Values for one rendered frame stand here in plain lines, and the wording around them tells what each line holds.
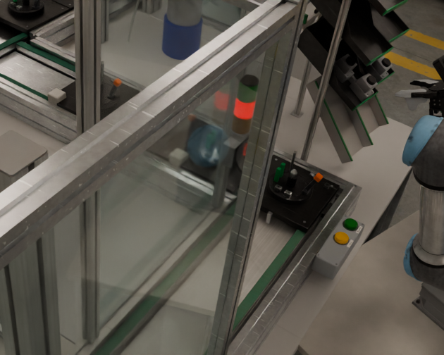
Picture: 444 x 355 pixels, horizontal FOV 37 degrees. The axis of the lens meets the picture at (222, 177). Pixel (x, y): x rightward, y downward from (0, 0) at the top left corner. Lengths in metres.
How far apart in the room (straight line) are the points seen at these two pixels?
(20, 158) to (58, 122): 1.50
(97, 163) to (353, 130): 1.79
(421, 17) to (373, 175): 3.33
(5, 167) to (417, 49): 4.52
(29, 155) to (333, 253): 1.27
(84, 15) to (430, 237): 0.97
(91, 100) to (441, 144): 0.70
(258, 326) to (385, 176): 0.90
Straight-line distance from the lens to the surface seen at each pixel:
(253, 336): 1.70
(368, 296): 2.00
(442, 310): 1.98
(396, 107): 4.41
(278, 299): 1.78
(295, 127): 2.51
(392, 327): 1.95
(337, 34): 1.99
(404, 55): 5.02
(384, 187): 2.36
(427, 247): 1.69
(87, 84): 1.13
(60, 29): 2.80
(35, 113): 2.35
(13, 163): 0.79
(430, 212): 1.58
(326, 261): 1.91
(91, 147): 0.54
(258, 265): 1.90
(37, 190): 0.50
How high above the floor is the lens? 2.33
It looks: 41 degrees down
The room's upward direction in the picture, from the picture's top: 10 degrees clockwise
